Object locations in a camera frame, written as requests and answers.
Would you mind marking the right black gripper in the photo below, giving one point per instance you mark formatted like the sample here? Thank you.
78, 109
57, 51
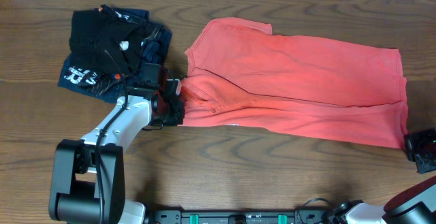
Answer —
415, 139

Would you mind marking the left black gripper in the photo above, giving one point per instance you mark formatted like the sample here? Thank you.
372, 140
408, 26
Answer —
176, 106

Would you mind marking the red t-shirt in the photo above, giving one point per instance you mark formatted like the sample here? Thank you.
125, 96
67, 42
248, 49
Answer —
240, 73

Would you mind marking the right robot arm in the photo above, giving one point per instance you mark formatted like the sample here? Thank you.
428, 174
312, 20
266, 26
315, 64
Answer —
415, 205

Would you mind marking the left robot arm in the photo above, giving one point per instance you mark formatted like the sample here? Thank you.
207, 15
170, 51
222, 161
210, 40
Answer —
88, 178

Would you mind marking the navy printed folded shirt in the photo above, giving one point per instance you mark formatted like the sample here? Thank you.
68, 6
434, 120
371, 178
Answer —
108, 87

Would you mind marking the black folded garment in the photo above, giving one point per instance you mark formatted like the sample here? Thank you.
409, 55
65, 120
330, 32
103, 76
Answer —
108, 40

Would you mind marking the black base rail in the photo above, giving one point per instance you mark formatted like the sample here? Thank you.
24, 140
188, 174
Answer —
315, 211

